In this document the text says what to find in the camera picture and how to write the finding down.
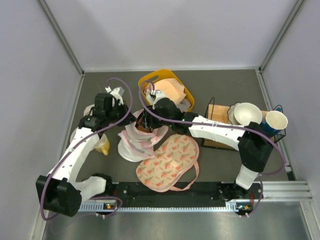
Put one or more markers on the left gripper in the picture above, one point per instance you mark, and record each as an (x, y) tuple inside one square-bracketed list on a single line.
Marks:
[(129, 119)]

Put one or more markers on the black wire wooden rack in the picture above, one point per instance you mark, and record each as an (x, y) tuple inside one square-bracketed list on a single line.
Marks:
[(219, 113)]

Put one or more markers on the white ceramic bowl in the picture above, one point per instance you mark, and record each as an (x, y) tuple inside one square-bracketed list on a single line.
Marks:
[(245, 113)]

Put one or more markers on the peach padded bra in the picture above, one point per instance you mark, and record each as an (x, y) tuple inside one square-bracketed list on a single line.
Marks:
[(173, 89)]

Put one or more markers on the yellow mug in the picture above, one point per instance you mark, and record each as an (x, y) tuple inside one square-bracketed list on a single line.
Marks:
[(103, 145)]

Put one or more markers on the white pink-trimmed mesh laundry bag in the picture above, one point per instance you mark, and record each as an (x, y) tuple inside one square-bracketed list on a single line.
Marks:
[(140, 137)]

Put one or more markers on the white saucer plate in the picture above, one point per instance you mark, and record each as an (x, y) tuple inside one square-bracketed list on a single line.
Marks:
[(72, 136)]

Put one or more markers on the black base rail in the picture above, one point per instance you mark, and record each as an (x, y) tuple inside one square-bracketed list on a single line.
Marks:
[(200, 194)]

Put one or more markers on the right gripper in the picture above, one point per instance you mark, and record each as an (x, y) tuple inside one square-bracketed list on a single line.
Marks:
[(147, 122)]

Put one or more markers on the grey garment in basket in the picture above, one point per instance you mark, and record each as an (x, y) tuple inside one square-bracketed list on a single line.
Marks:
[(184, 105)]

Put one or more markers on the blue paper cup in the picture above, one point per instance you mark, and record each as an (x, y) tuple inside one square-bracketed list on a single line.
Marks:
[(274, 122)]

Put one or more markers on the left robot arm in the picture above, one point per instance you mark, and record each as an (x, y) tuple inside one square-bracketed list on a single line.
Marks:
[(59, 191)]

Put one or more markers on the tulip print bra bag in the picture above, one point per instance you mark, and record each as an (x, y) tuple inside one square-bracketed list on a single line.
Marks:
[(177, 155)]

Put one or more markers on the scalloped white plate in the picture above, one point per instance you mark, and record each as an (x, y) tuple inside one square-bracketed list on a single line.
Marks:
[(230, 114)]

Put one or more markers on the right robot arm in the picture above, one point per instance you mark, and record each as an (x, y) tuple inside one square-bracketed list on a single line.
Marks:
[(250, 141)]

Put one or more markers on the yellow plastic basket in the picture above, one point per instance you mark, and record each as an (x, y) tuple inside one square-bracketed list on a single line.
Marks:
[(146, 84)]

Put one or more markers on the empty pink-trimmed mesh laundry bag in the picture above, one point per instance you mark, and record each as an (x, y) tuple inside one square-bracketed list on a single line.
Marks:
[(132, 154)]

